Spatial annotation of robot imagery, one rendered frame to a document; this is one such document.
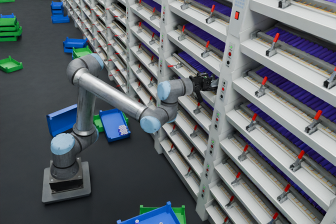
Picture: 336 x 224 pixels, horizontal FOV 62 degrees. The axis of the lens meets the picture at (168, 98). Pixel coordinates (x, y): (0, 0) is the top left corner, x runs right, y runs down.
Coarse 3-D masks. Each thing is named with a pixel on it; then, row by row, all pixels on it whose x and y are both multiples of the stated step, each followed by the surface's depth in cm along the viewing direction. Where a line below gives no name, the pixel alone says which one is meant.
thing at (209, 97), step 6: (174, 48) 194; (180, 48) 196; (168, 54) 194; (168, 60) 192; (174, 60) 191; (174, 66) 185; (180, 72) 179; (186, 72) 177; (204, 96) 159; (210, 96) 155; (210, 102) 154
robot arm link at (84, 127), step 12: (84, 60) 160; (96, 60) 165; (96, 72) 168; (84, 96) 175; (84, 108) 180; (84, 120) 186; (72, 132) 195; (84, 132) 192; (96, 132) 203; (84, 144) 195
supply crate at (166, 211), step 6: (168, 204) 152; (156, 210) 152; (162, 210) 155; (168, 210) 155; (138, 216) 148; (144, 216) 150; (150, 216) 153; (156, 216) 154; (162, 216) 154; (168, 216) 154; (174, 216) 150; (120, 222) 141; (126, 222) 146; (132, 222) 148; (144, 222) 150; (150, 222) 150; (156, 222) 151; (162, 222) 151; (168, 222) 151; (174, 222) 151
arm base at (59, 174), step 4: (52, 164) 191; (72, 164) 192; (76, 164) 197; (52, 168) 191; (56, 168) 189; (60, 168) 188; (64, 168) 188; (68, 168) 190; (72, 168) 193; (76, 168) 196; (52, 172) 191; (56, 172) 189; (60, 172) 189; (64, 172) 189; (68, 172) 191; (72, 172) 194; (76, 172) 196; (52, 176) 192; (56, 176) 190; (60, 176) 189; (64, 176) 190; (68, 176) 191; (72, 176) 194
